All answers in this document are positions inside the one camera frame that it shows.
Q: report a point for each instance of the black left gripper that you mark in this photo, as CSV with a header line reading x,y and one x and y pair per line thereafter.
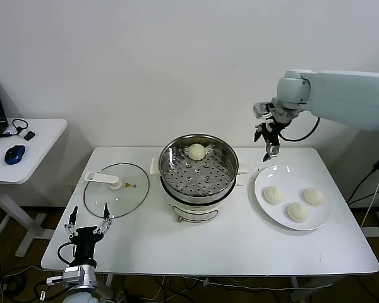
x,y
84,242

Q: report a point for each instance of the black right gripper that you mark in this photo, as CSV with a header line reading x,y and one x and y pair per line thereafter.
x,y
271,132

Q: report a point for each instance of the white steamed baozi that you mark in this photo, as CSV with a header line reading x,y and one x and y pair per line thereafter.
x,y
196,152
273,195
297,212
313,195

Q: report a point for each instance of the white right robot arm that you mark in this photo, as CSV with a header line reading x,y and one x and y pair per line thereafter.
x,y
334,94

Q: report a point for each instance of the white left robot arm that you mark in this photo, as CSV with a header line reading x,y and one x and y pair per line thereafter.
x,y
87,279

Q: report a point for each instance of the perforated steel steamer basket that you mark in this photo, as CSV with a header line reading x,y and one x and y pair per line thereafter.
x,y
216,186

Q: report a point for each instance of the white table leg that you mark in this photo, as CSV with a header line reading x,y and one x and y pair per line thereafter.
x,y
109,284
297,288

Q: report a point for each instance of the white side table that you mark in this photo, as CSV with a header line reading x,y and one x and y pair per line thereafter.
x,y
44,151

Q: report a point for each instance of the white round plate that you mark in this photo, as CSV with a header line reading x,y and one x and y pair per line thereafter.
x,y
316,217

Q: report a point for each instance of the blue computer mouse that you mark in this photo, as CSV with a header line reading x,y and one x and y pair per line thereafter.
x,y
15,154

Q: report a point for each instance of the white electric cooking pot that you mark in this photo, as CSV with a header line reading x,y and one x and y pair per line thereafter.
x,y
196,216

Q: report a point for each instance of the small black device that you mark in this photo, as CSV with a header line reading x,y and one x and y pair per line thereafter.
x,y
30,136

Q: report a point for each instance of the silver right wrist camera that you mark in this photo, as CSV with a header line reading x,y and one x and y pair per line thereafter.
x,y
261,109

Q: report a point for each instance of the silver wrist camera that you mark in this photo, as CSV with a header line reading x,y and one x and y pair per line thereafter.
x,y
261,109
71,275

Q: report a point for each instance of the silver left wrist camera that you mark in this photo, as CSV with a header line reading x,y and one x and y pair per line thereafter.
x,y
71,275

